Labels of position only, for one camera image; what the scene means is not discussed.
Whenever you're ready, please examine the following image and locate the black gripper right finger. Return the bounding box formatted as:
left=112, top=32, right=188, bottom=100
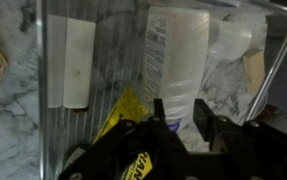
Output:
left=193, top=98, right=247, bottom=153

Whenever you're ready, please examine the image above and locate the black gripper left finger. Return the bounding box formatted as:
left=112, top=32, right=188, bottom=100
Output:
left=147, top=98, right=187, bottom=158

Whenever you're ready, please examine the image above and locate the white plastic bottle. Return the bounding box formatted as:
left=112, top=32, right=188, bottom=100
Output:
left=142, top=5, right=254, bottom=134

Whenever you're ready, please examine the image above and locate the clear plastic container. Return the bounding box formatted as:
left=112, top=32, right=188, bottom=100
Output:
left=36, top=0, right=287, bottom=180

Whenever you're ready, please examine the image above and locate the small wooden block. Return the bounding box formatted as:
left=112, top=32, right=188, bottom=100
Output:
left=242, top=47, right=267, bottom=98

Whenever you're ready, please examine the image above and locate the long white block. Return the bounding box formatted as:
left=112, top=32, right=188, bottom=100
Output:
left=46, top=13, right=97, bottom=110

